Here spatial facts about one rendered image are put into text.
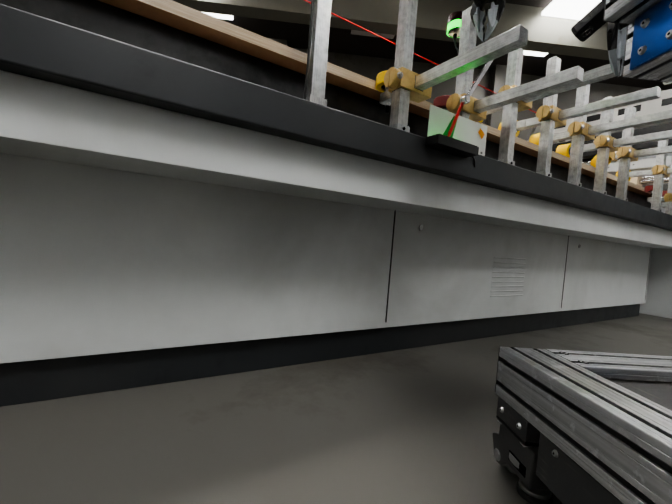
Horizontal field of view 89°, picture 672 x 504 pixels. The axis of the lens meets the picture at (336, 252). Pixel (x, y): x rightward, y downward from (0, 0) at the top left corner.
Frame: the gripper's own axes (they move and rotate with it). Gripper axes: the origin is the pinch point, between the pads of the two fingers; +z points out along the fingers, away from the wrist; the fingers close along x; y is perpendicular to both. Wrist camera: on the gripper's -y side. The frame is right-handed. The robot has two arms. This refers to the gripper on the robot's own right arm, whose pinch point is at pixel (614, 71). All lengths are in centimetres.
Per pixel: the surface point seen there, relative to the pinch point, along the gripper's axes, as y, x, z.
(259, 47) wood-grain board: -52, -64, -5
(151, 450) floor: -32, -85, 82
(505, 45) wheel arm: -9.4, -26.6, -0.1
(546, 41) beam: -199, 330, -214
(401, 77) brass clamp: -34.7, -31.9, -0.9
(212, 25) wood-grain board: -52, -76, -5
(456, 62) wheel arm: -21.7, -26.6, -1.5
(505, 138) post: -37.2, 19.2, 3.0
